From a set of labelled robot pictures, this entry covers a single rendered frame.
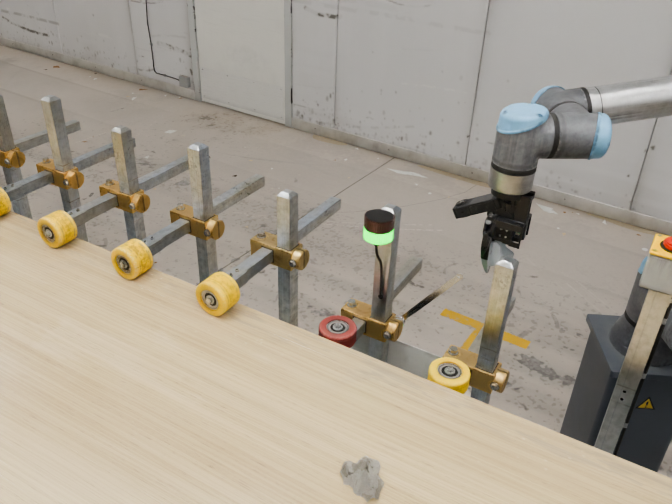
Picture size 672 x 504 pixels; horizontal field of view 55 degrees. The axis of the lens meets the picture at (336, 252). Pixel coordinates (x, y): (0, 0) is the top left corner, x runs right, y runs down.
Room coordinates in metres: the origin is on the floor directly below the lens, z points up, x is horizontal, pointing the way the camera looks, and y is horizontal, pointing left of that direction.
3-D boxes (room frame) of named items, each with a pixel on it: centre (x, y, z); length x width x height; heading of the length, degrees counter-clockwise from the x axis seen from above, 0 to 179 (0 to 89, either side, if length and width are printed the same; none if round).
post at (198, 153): (1.41, 0.33, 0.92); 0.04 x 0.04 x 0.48; 61
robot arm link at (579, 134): (1.24, -0.47, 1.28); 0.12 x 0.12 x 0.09; 4
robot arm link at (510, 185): (1.22, -0.35, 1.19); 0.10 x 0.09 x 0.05; 152
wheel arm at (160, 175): (1.58, 0.56, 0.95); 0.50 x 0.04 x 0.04; 151
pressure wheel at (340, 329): (1.07, -0.01, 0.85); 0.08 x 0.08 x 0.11
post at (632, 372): (0.91, -0.55, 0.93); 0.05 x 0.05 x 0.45; 61
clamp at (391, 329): (1.17, -0.08, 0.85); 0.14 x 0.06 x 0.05; 61
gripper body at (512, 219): (1.21, -0.36, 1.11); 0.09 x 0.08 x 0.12; 62
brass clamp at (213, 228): (1.42, 0.35, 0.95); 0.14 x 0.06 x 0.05; 61
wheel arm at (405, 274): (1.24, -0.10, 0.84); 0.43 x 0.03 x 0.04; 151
